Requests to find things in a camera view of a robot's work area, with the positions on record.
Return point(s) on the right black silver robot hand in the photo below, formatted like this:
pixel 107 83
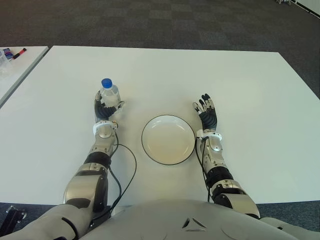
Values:
pixel 209 121

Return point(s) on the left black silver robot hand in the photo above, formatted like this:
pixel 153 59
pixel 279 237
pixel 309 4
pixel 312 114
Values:
pixel 102 112

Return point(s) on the clear water bottle blue cap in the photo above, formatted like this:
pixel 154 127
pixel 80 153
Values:
pixel 109 93

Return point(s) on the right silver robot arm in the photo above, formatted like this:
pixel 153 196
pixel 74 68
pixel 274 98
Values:
pixel 217 160

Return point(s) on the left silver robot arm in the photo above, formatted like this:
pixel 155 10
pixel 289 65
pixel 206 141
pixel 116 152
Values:
pixel 100 150

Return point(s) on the white plate black rim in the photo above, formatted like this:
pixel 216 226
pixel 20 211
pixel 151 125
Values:
pixel 168 140

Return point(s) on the red black marker pen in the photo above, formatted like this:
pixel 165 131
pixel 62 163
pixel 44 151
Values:
pixel 20 53

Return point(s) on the grey robot torso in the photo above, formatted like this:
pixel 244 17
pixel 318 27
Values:
pixel 190 222

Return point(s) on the blue white packet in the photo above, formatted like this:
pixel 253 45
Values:
pixel 8 53

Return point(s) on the black metal stand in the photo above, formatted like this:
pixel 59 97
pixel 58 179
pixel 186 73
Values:
pixel 12 216

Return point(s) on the grey chair base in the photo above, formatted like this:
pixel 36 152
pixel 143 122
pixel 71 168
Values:
pixel 282 1

